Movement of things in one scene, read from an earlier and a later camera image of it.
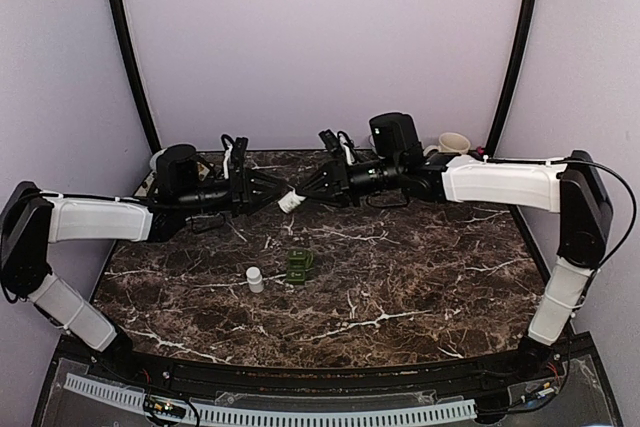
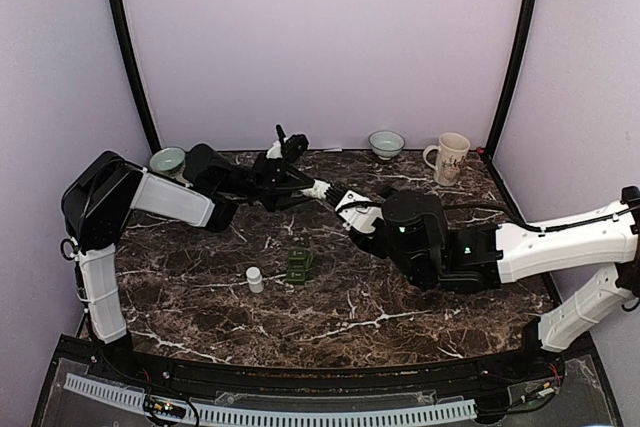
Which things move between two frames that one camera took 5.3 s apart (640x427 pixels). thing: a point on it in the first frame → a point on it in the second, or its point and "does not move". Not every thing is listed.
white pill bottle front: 254,279 does not move
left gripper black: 243,195 → 272,181
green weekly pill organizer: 299,260 does not move
